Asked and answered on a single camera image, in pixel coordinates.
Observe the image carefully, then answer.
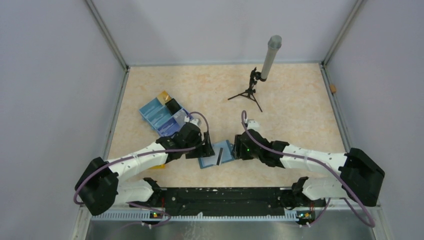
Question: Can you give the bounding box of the blue leather card holder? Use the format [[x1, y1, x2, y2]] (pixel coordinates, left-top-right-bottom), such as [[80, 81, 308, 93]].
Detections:
[[198, 140, 235, 169]]

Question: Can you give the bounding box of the black credit card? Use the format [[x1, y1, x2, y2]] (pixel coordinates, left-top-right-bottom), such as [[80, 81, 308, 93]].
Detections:
[[165, 98, 182, 116]]

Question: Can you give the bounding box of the blue compartment organizer tray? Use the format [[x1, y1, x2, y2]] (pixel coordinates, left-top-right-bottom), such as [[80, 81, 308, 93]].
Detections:
[[138, 95, 189, 137]]

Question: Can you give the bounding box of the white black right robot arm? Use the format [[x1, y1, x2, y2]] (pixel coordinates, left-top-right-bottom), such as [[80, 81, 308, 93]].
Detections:
[[232, 120, 385, 207]]

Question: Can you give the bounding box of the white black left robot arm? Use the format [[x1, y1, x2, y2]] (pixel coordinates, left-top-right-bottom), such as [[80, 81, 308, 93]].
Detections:
[[73, 117, 214, 216]]

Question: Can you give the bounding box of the silver grey credit card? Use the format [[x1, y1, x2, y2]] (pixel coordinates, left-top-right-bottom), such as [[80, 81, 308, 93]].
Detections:
[[173, 109, 188, 125]]

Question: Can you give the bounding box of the gold credit card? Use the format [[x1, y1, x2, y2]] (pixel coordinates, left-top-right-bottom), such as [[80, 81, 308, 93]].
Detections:
[[156, 90, 173, 105]]

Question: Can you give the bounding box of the yellow toy brick block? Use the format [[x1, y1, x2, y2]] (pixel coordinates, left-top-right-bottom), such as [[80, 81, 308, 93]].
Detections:
[[149, 164, 165, 170]]

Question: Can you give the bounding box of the black mini tripod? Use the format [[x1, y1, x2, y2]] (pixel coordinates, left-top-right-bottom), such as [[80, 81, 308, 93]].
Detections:
[[228, 67, 266, 113]]

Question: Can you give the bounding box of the grey tube on stand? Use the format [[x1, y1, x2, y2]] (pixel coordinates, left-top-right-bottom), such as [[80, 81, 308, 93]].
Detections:
[[260, 35, 282, 82]]

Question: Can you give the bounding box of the white toothed cable strip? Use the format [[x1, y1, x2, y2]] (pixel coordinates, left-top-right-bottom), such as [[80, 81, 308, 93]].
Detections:
[[91, 210, 299, 222]]

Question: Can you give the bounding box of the aluminium table frame rail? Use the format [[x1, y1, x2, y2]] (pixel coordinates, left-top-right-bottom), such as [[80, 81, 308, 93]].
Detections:
[[319, 62, 385, 207]]

